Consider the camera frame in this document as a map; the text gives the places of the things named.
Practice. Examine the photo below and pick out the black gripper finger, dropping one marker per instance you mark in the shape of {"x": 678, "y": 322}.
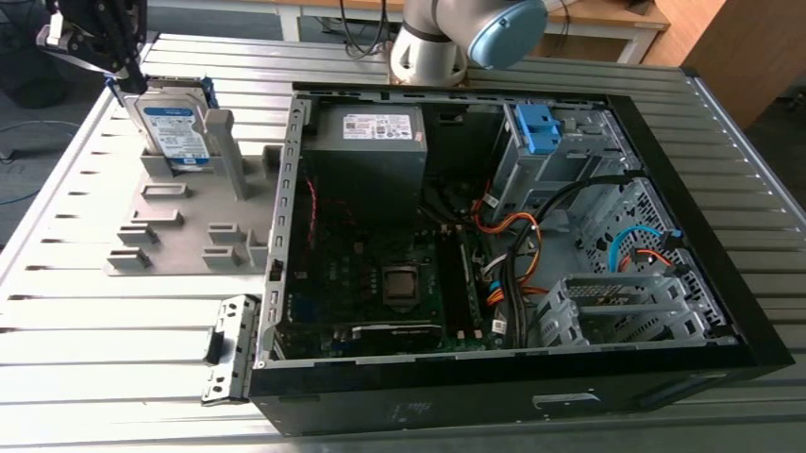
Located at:
{"x": 95, "y": 45}
{"x": 135, "y": 28}

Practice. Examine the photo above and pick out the hard disk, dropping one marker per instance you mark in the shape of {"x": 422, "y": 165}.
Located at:
{"x": 173, "y": 127}

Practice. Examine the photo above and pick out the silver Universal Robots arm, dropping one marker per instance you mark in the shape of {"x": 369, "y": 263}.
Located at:
{"x": 429, "y": 61}

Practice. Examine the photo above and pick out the metal disk bay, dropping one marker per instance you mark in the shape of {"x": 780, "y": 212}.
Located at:
{"x": 557, "y": 325}

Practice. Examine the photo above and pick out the black waste bin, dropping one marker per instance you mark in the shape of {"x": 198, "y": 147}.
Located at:
{"x": 38, "y": 89}

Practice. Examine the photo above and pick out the grey parts rack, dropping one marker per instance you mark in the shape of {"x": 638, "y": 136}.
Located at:
{"x": 189, "y": 226}

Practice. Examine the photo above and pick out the grey power supply unit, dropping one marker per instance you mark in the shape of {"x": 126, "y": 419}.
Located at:
{"x": 378, "y": 179}

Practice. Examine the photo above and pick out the dark green motherboard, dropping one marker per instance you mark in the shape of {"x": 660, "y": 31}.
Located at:
{"x": 353, "y": 283}

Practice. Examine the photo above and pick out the blue plastic drive latch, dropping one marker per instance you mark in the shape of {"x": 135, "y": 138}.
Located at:
{"x": 536, "y": 127}

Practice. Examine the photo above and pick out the CPU socket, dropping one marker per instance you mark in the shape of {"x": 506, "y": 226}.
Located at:
{"x": 401, "y": 283}

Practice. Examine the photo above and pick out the black RAM slot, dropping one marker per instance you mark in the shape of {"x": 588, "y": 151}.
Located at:
{"x": 454, "y": 283}
{"x": 473, "y": 283}

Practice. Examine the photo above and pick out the metal drive cage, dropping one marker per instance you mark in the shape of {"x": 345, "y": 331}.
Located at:
{"x": 566, "y": 165}

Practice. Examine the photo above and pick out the black graphics card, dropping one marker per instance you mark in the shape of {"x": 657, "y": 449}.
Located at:
{"x": 397, "y": 336}

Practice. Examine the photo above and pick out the black PC case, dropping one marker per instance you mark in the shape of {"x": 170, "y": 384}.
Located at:
{"x": 441, "y": 401}

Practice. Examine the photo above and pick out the wooden cabinet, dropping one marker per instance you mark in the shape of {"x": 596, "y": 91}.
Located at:
{"x": 744, "y": 47}

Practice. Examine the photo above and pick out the metal expansion slot bracket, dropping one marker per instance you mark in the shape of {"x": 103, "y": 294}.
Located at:
{"x": 238, "y": 349}

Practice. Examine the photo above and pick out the wooden desk white frame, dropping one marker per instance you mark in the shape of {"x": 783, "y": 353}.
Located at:
{"x": 617, "y": 11}

